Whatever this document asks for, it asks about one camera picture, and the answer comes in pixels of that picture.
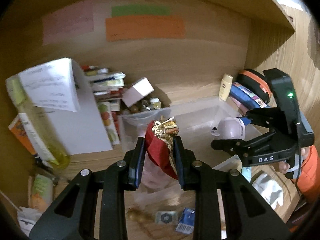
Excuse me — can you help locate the white cloth pouch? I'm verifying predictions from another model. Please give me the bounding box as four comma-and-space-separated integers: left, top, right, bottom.
252, 172, 284, 210

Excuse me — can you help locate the clear plastic storage bin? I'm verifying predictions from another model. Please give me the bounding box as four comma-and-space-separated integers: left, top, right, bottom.
119, 98, 243, 167

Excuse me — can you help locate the blue staples box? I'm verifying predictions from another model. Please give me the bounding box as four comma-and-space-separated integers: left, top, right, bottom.
175, 208, 195, 235

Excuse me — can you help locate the small silver packet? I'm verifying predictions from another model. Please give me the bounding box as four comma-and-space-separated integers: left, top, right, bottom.
155, 211, 178, 225

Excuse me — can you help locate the red gold fabric pouch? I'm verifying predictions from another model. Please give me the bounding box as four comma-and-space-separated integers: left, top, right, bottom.
145, 116, 179, 179

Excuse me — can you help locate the person right hand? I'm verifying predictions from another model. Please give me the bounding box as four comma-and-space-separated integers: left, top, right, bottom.
274, 146, 310, 174

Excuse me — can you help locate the green white tube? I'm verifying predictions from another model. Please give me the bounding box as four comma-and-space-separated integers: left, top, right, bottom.
31, 174, 54, 212

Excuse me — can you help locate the black orange round case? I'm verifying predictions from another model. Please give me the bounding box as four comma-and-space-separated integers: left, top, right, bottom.
236, 69, 272, 103

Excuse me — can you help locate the white medicine box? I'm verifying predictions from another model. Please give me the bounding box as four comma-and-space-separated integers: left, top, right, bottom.
17, 207, 42, 236

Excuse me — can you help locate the blue pencil pouch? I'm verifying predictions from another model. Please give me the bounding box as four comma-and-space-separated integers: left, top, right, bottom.
229, 82, 268, 110

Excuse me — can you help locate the cream lotion bottle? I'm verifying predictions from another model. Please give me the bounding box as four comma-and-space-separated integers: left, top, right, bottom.
219, 74, 233, 101

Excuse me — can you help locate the yellow green spray bottle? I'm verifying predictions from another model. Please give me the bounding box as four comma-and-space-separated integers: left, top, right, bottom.
5, 75, 69, 170

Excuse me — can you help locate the orange small book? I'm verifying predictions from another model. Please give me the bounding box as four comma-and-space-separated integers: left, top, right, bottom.
8, 115, 36, 155

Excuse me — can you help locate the fruit pattern box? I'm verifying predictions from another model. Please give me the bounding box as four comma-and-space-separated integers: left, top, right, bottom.
98, 102, 120, 146

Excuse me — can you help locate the small white pink box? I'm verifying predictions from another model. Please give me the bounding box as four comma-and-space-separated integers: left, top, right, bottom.
122, 77, 154, 107

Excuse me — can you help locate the white paper bag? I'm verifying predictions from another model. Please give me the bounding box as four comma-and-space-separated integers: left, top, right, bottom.
18, 57, 113, 155

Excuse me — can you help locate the stack of booklets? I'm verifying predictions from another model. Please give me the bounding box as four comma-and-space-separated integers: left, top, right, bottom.
81, 65, 126, 103

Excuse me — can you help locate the orange sticky note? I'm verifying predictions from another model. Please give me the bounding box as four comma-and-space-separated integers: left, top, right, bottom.
105, 15, 185, 42

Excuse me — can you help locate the green sticky note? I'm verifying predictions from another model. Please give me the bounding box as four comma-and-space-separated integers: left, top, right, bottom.
111, 4, 171, 17

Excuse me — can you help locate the pink sticky note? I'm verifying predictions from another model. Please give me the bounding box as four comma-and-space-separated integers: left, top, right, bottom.
42, 1, 94, 45

